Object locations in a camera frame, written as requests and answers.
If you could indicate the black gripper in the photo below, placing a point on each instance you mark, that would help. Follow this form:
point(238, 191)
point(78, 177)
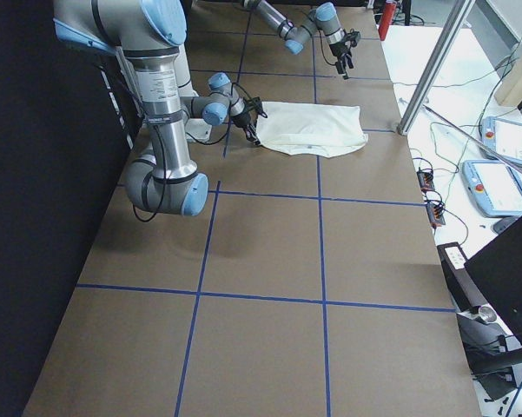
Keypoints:
point(338, 50)
point(244, 121)

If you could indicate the cream long-sleeve cat shirt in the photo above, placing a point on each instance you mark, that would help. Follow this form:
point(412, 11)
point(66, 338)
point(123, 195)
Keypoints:
point(311, 129)

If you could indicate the red cylinder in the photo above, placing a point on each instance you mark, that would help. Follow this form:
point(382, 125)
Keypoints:
point(386, 18)

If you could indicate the far blue teach pendant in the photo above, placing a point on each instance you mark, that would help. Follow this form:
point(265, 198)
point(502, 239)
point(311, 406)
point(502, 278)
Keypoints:
point(502, 136)

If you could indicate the blue teach pendant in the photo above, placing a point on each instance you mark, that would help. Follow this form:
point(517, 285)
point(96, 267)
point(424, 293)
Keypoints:
point(502, 136)
point(495, 187)

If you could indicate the near blue teach pendant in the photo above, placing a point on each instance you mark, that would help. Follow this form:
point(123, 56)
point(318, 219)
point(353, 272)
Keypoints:
point(495, 187)

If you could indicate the black box white label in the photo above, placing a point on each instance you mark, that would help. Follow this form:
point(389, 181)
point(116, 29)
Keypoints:
point(452, 254)

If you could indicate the black monitor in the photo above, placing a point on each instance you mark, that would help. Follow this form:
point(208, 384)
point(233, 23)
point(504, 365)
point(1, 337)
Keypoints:
point(496, 270)

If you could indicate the shiny metal cup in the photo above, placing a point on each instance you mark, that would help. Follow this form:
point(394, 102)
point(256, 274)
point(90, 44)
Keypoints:
point(486, 315)

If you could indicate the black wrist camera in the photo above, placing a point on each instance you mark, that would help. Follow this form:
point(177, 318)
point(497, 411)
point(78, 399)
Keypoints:
point(352, 38)
point(255, 104)

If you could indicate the aluminium frame post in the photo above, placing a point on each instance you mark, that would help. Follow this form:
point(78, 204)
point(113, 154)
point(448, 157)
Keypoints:
point(449, 33)

